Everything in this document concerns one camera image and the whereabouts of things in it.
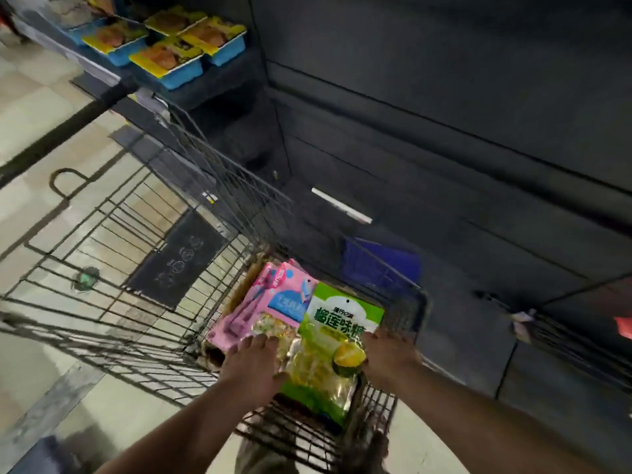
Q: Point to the person's left hand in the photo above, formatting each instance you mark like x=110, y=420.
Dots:
x=252, y=372

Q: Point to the person's right hand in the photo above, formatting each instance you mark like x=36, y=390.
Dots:
x=390, y=357

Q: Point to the person's right fingers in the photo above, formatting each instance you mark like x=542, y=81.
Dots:
x=371, y=340

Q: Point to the person's left thumb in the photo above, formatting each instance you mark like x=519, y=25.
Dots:
x=281, y=381

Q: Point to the green yellow snack bag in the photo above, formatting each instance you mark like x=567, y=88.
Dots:
x=323, y=335

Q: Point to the person's right forearm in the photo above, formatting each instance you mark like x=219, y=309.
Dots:
x=484, y=424

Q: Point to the person's left forearm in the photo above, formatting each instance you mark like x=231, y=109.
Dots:
x=187, y=429

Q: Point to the person's grey trousers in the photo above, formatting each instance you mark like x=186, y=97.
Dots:
x=266, y=451

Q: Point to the blue cart panel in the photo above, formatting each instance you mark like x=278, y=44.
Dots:
x=380, y=264

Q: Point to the pink snack packet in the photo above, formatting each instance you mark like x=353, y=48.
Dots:
x=291, y=301
x=237, y=315

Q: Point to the brown snack packet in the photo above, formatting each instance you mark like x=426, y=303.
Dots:
x=245, y=288

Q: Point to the white shelf label strip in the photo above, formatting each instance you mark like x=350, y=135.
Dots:
x=341, y=205

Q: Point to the white hanging tag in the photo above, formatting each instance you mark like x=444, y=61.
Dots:
x=522, y=324

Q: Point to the black cart seat flap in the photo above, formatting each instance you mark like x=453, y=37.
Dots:
x=175, y=261

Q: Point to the green round floor sticker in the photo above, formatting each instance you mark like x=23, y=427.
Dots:
x=85, y=279

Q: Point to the dark store shelf unit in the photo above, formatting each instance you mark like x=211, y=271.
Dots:
x=444, y=118

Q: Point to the red tag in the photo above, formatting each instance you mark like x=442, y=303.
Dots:
x=624, y=327

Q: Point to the blue tray of packaged food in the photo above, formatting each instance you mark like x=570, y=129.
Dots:
x=217, y=39
x=174, y=20
x=168, y=64
x=117, y=41
x=79, y=14

